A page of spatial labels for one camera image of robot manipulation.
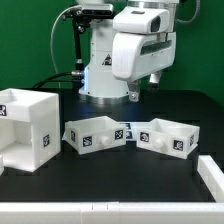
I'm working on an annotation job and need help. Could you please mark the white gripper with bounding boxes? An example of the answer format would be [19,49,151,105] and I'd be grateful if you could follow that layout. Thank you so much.
[112,7,176,101]

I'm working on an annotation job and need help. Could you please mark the white drawer box front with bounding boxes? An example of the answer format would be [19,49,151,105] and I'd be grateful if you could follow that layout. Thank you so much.
[136,118,200,159]

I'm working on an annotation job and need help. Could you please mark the white drawer box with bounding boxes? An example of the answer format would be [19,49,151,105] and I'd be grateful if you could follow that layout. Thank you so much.
[63,116,126,155]
[136,118,200,159]

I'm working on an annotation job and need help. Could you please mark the white drawer cabinet frame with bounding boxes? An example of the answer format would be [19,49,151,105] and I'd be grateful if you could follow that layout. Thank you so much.
[0,88,61,172]

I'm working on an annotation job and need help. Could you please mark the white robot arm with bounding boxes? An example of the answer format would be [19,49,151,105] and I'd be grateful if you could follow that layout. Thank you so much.
[76,0,180,104]

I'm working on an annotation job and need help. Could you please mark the white paper marker sheet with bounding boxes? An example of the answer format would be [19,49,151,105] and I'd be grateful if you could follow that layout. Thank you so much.
[63,120,148,143]

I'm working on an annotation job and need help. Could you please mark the white left barrier block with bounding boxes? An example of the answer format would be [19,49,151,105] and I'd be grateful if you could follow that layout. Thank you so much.
[0,155,4,176]

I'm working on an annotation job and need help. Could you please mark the black base cables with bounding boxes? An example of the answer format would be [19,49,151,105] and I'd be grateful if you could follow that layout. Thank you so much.
[31,69,84,90]

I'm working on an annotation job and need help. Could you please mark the black camera on stand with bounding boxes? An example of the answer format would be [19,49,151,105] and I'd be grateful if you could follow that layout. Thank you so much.
[62,3,115,77]

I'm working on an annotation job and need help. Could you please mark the grey corrugated arm hose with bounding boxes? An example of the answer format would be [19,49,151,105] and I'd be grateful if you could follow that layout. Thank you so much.
[175,0,202,25]

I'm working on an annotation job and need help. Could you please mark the grey camera cable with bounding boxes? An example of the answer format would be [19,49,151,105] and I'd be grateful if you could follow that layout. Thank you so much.
[49,4,78,75]

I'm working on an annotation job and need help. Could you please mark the white right barrier rail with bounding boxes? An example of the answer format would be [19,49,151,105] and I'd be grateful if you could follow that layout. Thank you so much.
[197,155,224,203]

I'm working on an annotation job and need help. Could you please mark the white barrier rail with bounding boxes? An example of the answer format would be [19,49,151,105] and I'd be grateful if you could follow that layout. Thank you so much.
[197,155,224,203]
[0,202,224,224]

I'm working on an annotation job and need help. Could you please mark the white front barrier rail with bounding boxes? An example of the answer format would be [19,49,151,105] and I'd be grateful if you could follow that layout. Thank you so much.
[0,202,224,224]

